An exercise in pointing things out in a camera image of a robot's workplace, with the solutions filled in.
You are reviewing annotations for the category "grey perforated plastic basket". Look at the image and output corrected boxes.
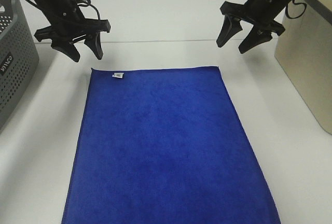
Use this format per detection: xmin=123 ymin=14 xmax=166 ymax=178
xmin=1 ymin=0 xmax=39 ymax=128

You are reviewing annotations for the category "beige bin with grey rim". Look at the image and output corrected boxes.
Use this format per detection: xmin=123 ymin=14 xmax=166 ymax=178
xmin=275 ymin=0 xmax=331 ymax=133

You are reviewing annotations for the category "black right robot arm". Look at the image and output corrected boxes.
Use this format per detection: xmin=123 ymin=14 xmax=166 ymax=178
xmin=216 ymin=0 xmax=298 ymax=54

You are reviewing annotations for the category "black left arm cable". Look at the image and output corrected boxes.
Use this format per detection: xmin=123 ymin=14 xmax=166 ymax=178
xmin=5 ymin=0 xmax=101 ymax=21

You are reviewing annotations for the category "white towel label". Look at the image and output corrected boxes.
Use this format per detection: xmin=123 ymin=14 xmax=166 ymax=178
xmin=112 ymin=73 xmax=124 ymax=79

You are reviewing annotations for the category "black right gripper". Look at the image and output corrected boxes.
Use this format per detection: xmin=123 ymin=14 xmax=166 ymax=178
xmin=216 ymin=0 xmax=285 ymax=54

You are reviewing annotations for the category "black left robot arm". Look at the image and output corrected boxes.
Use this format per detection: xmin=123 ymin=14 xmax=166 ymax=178
xmin=25 ymin=0 xmax=111 ymax=62

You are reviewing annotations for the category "blue microfibre towel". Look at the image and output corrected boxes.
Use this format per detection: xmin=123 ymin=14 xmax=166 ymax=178
xmin=62 ymin=66 xmax=280 ymax=223

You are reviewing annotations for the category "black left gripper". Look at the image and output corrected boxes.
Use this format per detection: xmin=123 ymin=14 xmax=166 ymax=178
xmin=34 ymin=0 xmax=110 ymax=62

